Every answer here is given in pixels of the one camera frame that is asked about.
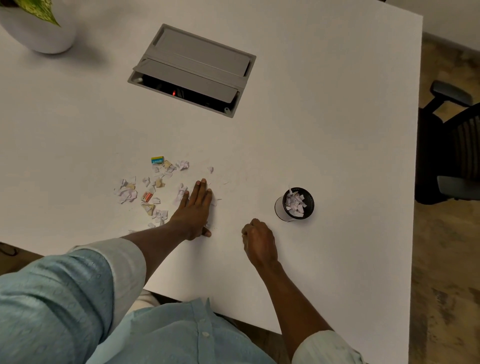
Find black cup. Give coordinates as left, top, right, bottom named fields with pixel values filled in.
left=274, top=187, right=315, bottom=222

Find paper scraps in cup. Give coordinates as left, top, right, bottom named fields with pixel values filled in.
left=284, top=189, right=308, bottom=218

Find scattered torn paper scraps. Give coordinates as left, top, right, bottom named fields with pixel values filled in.
left=113, top=160, right=226, bottom=230

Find person's right forearm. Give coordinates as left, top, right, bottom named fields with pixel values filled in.
left=258, top=260, right=335, bottom=361

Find person's right hand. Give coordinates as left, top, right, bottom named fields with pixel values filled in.
left=241, top=218, right=280, bottom=271

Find grey table cable box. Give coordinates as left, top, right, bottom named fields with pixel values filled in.
left=127, top=23, right=257, bottom=119

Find person's left forearm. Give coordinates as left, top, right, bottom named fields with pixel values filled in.
left=121, top=219, right=188, bottom=290

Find green plant leaf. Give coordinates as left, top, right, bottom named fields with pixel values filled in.
left=0, top=0, right=61, bottom=27

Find light blue shirt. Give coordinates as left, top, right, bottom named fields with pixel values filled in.
left=0, top=238, right=367, bottom=364

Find person's left hand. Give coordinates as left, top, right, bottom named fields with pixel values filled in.
left=167, top=178, right=214, bottom=241

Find white plant pot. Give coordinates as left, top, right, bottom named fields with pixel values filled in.
left=0, top=0, right=78, bottom=55

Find black office chair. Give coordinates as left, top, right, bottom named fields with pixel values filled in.
left=414, top=80, right=480, bottom=205

